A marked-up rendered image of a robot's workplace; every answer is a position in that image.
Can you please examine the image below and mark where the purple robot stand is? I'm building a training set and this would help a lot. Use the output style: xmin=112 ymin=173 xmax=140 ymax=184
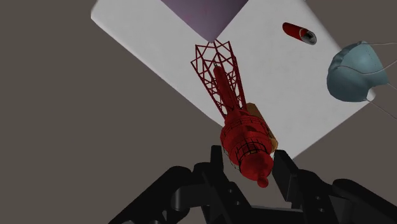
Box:
xmin=160 ymin=0 xmax=249 ymax=43

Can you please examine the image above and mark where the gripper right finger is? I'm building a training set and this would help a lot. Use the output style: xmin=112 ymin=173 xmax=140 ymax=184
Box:
xmin=272 ymin=150 xmax=397 ymax=224

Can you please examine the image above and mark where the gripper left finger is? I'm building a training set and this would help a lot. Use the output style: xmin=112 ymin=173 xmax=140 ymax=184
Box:
xmin=108 ymin=144 xmax=253 ymax=224

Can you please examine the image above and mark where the red cylindrical can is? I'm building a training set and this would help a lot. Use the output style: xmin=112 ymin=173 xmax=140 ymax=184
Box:
xmin=282 ymin=22 xmax=317 ymax=46

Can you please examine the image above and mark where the blue face mask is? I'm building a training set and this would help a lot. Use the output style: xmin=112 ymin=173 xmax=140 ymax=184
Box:
xmin=326 ymin=40 xmax=397 ymax=120

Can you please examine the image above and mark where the red lattice tower model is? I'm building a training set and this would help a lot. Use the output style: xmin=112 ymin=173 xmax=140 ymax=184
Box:
xmin=190 ymin=39 xmax=279 ymax=189

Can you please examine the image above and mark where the white table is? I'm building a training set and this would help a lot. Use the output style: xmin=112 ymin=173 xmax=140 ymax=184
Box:
xmin=90 ymin=0 xmax=377 ymax=160

